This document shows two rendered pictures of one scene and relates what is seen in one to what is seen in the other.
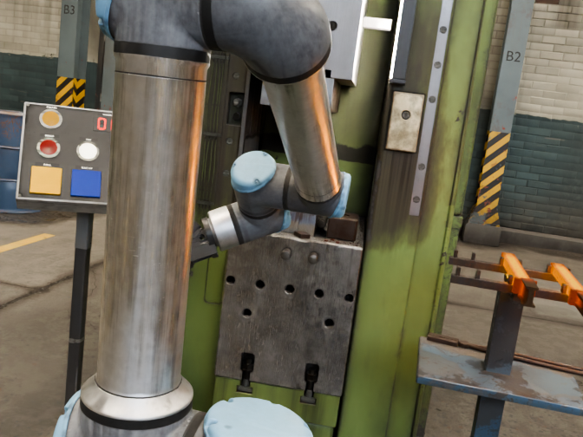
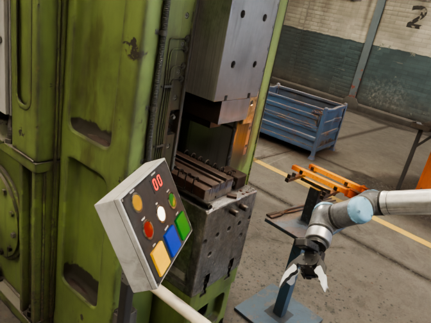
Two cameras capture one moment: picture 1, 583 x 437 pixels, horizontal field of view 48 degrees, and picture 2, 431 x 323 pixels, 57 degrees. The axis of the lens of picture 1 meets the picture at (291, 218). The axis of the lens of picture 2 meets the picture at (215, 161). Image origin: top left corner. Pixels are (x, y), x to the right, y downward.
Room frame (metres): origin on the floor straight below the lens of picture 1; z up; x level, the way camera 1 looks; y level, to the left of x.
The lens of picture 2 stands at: (1.14, 1.43, 1.71)
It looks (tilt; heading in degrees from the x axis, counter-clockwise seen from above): 22 degrees down; 299
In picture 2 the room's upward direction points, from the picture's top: 11 degrees clockwise
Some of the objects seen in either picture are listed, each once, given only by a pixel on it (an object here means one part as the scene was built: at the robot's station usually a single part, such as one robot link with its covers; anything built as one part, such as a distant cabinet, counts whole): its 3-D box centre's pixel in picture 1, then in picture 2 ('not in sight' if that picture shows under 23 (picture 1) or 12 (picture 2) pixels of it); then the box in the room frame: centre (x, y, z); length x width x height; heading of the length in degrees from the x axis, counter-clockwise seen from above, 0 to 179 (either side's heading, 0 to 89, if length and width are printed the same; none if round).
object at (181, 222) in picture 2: not in sight; (181, 225); (1.75, 0.46, 1.01); 0.07 x 0.05 x 0.07; 109
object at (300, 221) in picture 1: (290, 206); (184, 171); (2.07, 0.01, 0.96); 0.42 x 0.20 x 0.09; 174
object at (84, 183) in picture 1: (86, 184); (170, 240); (1.72, 0.55, 1.01); 0.07 x 0.05 x 0.07; 109
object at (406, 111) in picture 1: (404, 121); (249, 106); (1.96, -0.30, 1.27); 0.09 x 0.02 x 0.17; 84
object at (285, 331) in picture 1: (297, 288); (182, 216); (2.08, -0.05, 0.69); 0.56 x 0.38 x 0.45; 174
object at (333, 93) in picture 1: (304, 94); (196, 96); (2.07, 0.01, 1.32); 0.42 x 0.20 x 0.10; 174
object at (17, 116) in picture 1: (12, 160); not in sight; (6.00, 2.63, 0.44); 0.59 x 0.59 x 0.88
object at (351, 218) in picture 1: (343, 225); (231, 177); (1.91, -0.15, 0.95); 0.12 x 0.08 x 0.06; 174
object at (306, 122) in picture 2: not in sight; (293, 118); (3.01, -4.03, 0.36); 1.20 x 0.80 x 0.72; 175
